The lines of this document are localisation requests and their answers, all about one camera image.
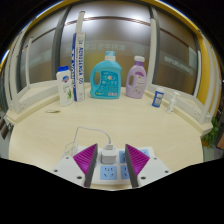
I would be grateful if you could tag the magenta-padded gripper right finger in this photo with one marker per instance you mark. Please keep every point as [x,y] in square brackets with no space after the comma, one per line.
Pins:
[136,159]

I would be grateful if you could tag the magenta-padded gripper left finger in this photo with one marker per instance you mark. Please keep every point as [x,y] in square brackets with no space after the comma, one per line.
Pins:
[86,158]

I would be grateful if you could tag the white power strip blue sockets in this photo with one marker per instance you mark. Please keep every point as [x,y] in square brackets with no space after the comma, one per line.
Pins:
[109,173]

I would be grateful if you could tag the small blue white bottle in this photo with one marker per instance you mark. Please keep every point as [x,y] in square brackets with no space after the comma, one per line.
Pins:
[158,97]

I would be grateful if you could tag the white bottle blue cap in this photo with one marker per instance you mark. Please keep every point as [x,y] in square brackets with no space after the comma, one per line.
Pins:
[64,88]

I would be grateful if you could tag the purple detergent bottle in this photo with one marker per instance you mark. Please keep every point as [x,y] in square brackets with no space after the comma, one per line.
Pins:
[136,81]

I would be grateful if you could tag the blue detergent bottle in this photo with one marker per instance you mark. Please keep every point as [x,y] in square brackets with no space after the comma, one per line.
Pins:
[106,81]

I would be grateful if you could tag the tall blue white box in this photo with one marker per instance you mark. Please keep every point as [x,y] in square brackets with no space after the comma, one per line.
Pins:
[79,66]

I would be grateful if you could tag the upturned white-legged table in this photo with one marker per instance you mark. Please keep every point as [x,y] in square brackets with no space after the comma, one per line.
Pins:
[16,76]
[208,83]

